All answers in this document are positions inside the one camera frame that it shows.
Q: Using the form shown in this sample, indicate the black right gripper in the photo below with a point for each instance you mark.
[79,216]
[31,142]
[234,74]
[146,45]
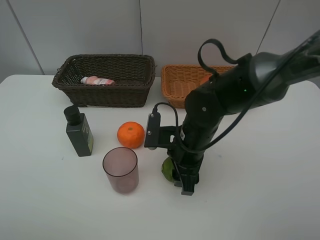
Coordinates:
[191,161]

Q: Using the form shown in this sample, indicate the green lime fruit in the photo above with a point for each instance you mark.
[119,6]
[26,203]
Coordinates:
[168,169]

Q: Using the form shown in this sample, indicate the orange mandarin fruit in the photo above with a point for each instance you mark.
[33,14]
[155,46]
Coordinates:
[131,135]

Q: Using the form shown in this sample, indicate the red-orange peach fruit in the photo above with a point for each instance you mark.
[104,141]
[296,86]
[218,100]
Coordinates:
[206,80]

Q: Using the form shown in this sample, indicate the dark green pump bottle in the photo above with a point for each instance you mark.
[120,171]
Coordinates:
[78,131]

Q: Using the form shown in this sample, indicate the pink squeeze bottle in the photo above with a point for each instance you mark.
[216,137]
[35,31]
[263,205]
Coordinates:
[94,80]

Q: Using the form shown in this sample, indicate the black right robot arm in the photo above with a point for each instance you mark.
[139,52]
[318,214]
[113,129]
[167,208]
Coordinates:
[214,108]

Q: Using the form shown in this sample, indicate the translucent purple plastic cup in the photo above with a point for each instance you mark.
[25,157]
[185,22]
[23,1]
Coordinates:
[121,168]

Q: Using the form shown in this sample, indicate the tan wicker basket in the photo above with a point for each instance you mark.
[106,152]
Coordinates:
[178,80]

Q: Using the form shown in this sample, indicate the dark brown wicker basket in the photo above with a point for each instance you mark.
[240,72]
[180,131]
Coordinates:
[133,75]

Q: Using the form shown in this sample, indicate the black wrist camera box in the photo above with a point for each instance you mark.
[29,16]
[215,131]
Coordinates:
[158,136]

